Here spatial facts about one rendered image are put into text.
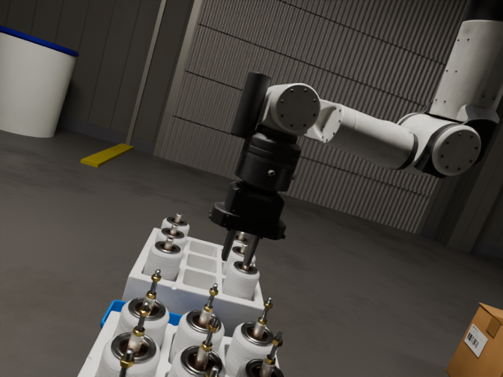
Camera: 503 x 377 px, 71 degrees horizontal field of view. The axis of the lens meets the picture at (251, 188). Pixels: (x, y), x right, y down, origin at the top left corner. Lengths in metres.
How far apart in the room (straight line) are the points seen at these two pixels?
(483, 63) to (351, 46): 3.36
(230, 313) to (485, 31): 0.86
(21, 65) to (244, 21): 1.94
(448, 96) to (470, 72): 0.04
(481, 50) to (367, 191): 3.55
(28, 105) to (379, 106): 3.22
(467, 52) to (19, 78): 2.96
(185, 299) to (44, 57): 2.48
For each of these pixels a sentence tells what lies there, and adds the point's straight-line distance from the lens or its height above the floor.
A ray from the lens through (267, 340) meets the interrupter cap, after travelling 0.80.
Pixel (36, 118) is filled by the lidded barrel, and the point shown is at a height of 0.15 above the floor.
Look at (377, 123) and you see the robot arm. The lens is 0.59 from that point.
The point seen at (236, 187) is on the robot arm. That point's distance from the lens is 0.54.
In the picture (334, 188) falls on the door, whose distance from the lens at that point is 3.99.
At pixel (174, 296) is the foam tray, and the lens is 1.04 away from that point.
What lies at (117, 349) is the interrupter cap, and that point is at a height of 0.25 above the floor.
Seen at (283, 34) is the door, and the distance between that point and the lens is 3.80.
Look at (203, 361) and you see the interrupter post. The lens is 0.68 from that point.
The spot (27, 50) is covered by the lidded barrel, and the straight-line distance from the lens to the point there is 3.19.
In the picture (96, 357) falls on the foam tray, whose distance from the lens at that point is 0.77.
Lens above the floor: 0.68
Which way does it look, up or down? 11 degrees down
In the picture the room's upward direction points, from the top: 18 degrees clockwise
